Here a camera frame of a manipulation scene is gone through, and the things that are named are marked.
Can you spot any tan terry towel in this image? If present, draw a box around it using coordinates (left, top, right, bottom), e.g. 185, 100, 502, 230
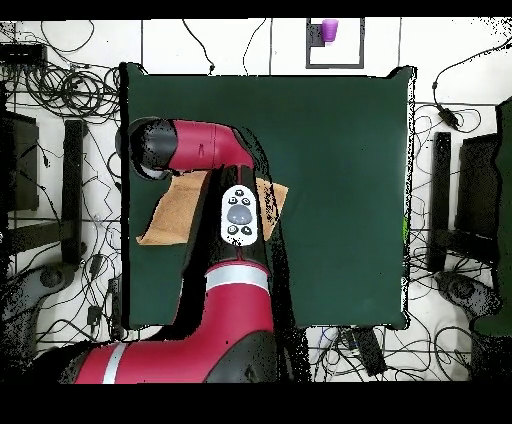
135, 169, 290, 246

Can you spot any dark green table cloth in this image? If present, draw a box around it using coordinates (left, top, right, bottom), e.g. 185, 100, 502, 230
119, 61, 417, 331

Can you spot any wide black power strip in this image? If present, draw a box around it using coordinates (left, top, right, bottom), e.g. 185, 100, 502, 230
350, 327, 388, 378

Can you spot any black stand base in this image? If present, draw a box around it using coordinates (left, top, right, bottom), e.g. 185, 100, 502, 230
426, 131, 499, 273
5, 118, 87, 267

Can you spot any purple plastic cup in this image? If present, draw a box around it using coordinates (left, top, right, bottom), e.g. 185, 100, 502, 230
321, 18, 340, 44

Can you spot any black power adapter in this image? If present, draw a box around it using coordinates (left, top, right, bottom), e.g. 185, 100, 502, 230
436, 104, 461, 130

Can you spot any grey chair base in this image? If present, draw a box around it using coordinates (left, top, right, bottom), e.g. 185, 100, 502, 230
0, 261, 78, 383
434, 270, 503, 319

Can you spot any black box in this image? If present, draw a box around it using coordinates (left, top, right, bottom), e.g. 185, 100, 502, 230
454, 133, 501, 241
0, 110, 40, 212

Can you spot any black box device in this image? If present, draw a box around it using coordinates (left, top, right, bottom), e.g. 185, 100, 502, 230
0, 42, 48, 67

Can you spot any black floor cable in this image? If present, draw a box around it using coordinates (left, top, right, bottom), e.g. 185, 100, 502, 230
242, 17, 267, 76
181, 18, 216, 75

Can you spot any grey floor frame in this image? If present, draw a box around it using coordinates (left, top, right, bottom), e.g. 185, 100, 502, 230
305, 17, 366, 70

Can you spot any black coiled cable bundle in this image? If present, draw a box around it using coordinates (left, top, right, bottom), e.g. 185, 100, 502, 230
23, 63, 121, 121

